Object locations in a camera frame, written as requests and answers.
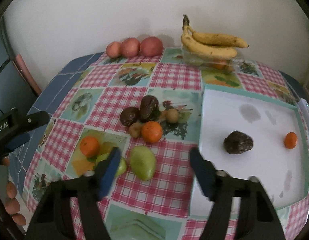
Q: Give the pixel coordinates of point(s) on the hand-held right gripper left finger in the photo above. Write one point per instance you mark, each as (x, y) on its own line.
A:
(110, 172)

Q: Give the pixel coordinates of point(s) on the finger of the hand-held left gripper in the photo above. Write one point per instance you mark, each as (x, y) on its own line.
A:
(32, 121)

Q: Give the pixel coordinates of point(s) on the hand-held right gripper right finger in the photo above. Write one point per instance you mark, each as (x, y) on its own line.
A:
(204, 177)

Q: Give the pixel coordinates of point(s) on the small green mango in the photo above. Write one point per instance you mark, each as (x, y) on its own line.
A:
(121, 167)

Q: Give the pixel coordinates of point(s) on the orange tangerine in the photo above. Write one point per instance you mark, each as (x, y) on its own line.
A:
(151, 131)
(290, 140)
(89, 146)

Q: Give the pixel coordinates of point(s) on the large green mango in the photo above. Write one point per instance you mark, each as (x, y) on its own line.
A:
(142, 162)

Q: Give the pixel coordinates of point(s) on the white tray with teal rim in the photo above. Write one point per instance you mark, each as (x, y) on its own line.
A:
(257, 162)

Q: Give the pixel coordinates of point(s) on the round dark passion fruit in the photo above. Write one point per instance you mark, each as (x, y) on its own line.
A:
(129, 117)

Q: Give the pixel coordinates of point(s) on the round brown fruit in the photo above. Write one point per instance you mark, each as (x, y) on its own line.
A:
(172, 115)

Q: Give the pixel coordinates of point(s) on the person's left hand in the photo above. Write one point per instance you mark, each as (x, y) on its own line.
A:
(12, 191)

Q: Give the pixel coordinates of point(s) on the dark blue cabinet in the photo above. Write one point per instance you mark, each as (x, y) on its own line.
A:
(9, 87)

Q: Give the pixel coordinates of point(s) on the small tan fruit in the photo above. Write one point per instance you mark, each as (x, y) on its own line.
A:
(135, 130)

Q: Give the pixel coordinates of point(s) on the pink chair backrest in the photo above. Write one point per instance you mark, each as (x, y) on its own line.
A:
(23, 72)

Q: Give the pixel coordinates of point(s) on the elongated dark passion fruit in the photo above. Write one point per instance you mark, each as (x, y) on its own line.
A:
(149, 108)

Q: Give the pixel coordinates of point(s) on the checked printed tablecloth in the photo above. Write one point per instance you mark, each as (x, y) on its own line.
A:
(169, 80)

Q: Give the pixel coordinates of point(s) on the small red apple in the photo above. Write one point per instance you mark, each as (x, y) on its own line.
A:
(113, 49)

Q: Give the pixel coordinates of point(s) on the small orange fruit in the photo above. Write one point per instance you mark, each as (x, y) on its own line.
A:
(218, 65)
(229, 68)

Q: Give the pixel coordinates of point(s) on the clear plastic container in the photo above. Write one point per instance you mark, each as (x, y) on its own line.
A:
(194, 60)

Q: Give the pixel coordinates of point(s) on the white plastic device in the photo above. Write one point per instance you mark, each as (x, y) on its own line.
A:
(305, 112)

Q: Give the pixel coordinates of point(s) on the medium red apple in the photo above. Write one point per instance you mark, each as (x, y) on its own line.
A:
(130, 47)

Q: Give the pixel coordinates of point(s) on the yellow spotted banana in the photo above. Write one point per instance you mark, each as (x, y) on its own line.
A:
(217, 38)
(209, 51)

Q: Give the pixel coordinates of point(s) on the large red apple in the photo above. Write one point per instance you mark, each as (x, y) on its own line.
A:
(151, 46)

